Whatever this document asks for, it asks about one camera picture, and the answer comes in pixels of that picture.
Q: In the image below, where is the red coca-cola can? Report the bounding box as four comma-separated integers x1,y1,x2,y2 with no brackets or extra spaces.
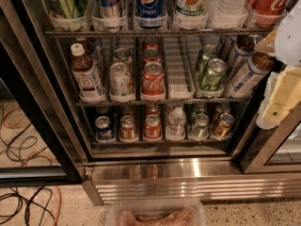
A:
143,37,161,49
142,62,165,96
143,48,162,64

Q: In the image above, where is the blue pepsi can bottom front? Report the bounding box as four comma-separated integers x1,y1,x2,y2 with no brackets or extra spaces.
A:
95,116,115,141

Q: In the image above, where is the green can bottom rear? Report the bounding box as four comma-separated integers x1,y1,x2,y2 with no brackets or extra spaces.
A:
189,103,207,121

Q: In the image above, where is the white 7up can front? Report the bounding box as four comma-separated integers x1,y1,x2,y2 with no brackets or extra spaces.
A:
109,62,134,97

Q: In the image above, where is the empty white shelf tray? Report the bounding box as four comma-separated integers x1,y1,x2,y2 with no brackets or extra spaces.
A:
164,38,195,100

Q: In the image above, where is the tea bottle right rear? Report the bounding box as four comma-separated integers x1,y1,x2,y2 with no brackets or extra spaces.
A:
226,35,255,80

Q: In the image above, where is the gold can bottom front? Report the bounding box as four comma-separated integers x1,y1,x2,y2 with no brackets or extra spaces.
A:
120,116,137,140

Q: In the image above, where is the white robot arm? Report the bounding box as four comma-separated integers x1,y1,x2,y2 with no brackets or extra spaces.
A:
255,0,301,130

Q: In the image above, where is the right glass fridge door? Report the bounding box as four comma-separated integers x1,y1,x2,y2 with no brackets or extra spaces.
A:
230,78,301,174

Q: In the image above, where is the gold can bottom rear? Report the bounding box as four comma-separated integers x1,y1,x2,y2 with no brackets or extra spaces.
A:
121,105,135,117

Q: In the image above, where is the red coca-cola can middle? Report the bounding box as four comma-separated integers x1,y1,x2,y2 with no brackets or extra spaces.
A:
143,48,162,64

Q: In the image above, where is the orange soda can rear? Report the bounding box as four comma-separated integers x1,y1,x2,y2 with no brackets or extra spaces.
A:
210,102,230,123

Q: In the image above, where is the iced tea bottle left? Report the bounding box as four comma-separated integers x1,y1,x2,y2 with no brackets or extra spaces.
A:
71,43,103,98

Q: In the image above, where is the clear plastic food container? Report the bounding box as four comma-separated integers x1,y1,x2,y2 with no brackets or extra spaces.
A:
105,198,207,226

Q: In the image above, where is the pepsi can top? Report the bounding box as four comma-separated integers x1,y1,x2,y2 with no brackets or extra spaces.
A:
136,0,164,18

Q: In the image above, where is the clear water bottle top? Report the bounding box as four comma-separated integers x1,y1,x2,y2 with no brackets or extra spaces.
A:
208,0,252,17

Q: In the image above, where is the red can bottom rear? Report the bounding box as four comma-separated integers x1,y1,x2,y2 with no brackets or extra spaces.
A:
145,104,161,116

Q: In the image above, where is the blue can bottom rear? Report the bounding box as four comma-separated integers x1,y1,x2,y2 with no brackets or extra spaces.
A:
96,106,112,117

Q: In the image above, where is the tea bottle right front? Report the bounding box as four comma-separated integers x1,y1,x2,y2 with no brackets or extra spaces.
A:
227,52,274,98

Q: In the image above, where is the red bull can top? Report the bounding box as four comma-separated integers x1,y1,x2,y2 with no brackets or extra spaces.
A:
97,0,123,19

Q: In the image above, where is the orange floor cable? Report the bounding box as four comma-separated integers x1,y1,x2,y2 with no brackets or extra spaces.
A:
0,105,62,226

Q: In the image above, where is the green can middle front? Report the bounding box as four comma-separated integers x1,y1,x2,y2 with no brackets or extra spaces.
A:
199,58,227,91

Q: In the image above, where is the steel fridge base grille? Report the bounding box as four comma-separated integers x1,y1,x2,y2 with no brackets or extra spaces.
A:
82,158,301,206

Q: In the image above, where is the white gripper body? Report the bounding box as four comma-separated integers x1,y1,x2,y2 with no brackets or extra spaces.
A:
256,72,278,130

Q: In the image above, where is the red coca-cola can front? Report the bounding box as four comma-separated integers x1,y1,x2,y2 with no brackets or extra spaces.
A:
142,62,165,96

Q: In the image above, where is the gold can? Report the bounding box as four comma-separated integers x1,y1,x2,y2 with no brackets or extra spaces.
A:
120,116,137,140
121,105,135,117

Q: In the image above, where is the orange soda can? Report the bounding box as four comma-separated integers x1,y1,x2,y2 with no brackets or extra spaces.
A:
210,102,230,123
212,113,234,137

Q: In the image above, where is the red coca-cola can rear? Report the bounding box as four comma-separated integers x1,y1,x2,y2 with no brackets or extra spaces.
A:
143,37,161,49

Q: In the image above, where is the black floor cable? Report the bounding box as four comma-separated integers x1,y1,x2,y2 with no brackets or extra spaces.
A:
0,99,56,226

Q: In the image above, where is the glass fridge door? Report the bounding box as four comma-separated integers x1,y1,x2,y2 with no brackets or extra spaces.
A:
0,0,87,186
230,78,301,174

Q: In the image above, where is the green can middle rear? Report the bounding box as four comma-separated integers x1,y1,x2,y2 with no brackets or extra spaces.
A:
195,44,217,80

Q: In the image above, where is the red can bottom front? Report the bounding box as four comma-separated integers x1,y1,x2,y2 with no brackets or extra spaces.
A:
144,114,161,139

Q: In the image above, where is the coca-cola bottle top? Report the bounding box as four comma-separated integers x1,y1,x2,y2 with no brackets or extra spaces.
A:
247,0,290,27

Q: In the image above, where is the left glass fridge door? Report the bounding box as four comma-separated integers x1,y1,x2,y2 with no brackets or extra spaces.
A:
0,0,87,186

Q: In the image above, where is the orange soda can front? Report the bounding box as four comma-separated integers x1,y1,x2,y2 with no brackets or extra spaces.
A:
212,113,234,137

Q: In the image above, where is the green can bottom front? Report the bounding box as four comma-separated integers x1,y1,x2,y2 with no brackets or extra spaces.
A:
189,113,209,139

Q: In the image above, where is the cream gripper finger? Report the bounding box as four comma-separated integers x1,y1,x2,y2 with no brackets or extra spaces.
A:
262,66,301,124
255,28,277,57

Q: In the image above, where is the white 7up can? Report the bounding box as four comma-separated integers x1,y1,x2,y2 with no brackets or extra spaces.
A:
109,62,134,97
113,47,133,66

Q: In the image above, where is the white 7up can rear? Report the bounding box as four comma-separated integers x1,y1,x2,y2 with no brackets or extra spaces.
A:
113,47,133,66

